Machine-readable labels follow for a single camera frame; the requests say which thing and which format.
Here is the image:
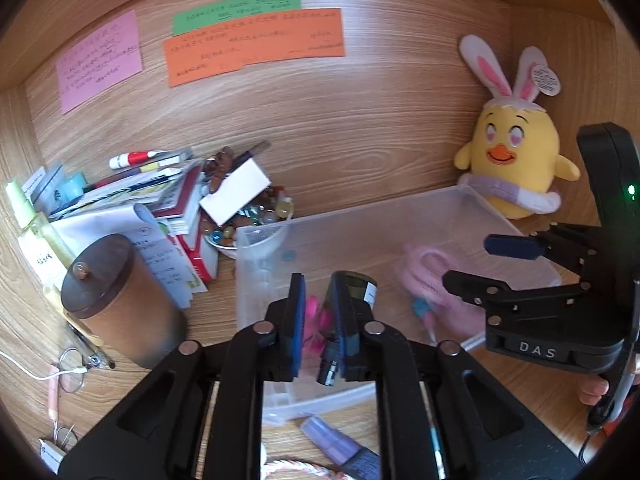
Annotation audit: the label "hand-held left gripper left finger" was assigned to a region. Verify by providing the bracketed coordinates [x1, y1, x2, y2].
[59, 272, 307, 480]

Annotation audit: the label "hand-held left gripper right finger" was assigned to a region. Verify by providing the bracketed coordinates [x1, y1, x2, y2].
[327, 272, 588, 480]

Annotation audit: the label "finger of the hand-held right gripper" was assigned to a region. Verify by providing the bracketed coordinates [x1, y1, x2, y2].
[483, 221, 607, 287]
[442, 268, 594, 332]

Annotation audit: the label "dark green cup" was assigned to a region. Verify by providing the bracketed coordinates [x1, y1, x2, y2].
[331, 270, 379, 311]

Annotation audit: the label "clear plastic box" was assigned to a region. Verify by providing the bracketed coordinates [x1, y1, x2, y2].
[235, 184, 563, 423]

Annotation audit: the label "purple bottle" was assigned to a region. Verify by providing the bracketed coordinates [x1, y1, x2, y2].
[300, 415, 381, 476]

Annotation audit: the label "person's right hand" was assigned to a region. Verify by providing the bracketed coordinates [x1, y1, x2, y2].
[578, 376, 612, 406]

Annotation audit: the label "teal pink pen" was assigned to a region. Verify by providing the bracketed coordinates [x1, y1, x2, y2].
[411, 297, 438, 347]

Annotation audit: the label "yellow chick plush toy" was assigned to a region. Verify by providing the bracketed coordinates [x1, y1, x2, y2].
[454, 34, 582, 220]

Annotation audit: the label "white bowl of beads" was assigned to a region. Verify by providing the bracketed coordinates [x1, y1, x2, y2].
[199, 146, 297, 261]

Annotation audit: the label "white card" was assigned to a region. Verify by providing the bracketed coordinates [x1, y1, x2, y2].
[199, 159, 272, 226]

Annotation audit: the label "brown lidded mug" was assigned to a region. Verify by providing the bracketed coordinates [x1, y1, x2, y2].
[60, 232, 190, 370]

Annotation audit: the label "stack of booklets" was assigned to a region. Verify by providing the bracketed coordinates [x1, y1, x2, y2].
[47, 157, 221, 308]

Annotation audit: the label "black pens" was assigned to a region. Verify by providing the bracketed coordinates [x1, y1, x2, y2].
[65, 320, 117, 370]

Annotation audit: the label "red white marker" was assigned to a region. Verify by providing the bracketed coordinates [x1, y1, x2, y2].
[109, 147, 193, 171]

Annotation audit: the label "eyeglasses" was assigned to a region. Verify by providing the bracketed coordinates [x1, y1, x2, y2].
[56, 347, 101, 395]

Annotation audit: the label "yellow-green spray bottle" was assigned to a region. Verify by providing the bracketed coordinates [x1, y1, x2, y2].
[5, 180, 76, 311]

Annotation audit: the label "orange paper note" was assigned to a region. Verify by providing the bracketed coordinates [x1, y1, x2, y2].
[162, 7, 347, 88]

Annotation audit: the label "white tag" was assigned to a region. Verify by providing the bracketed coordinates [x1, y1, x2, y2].
[39, 439, 66, 473]

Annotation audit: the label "small teal white box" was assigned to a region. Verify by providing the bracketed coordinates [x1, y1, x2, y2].
[20, 162, 66, 216]

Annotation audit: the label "green paper note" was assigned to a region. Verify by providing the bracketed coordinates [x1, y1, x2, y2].
[171, 0, 302, 37]

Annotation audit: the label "pink paper note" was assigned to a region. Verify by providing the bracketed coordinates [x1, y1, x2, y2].
[55, 9, 144, 115]

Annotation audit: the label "braided pink white rope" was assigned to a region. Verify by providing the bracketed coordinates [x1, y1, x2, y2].
[262, 457, 346, 480]

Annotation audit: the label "pink cable adapter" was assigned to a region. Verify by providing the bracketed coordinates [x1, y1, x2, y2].
[47, 365, 61, 421]

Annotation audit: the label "metal wire ring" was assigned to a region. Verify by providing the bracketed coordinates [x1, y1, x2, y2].
[52, 424, 78, 450]

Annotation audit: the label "white cable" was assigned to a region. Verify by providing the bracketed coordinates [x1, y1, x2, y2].
[0, 347, 96, 378]

